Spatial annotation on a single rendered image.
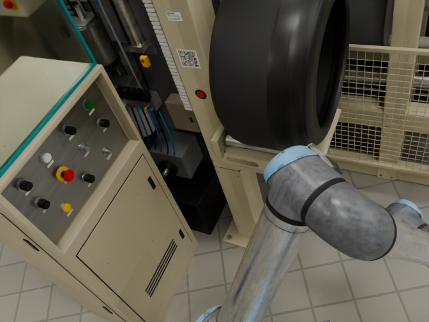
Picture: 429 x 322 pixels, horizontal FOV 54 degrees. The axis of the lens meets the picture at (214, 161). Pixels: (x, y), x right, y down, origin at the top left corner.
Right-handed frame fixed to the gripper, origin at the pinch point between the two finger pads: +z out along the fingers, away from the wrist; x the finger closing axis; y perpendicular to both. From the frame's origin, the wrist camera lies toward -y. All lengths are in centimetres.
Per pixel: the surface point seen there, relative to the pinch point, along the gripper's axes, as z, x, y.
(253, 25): 35.1, 6.0, -20.0
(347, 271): -61, -22, 84
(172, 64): 51, -25, 10
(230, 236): -18, -68, 94
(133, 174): 28, -65, 22
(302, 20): 28.6, 16.5, -20.6
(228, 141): 18.2, -25.1, 21.0
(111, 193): 24, -71, 10
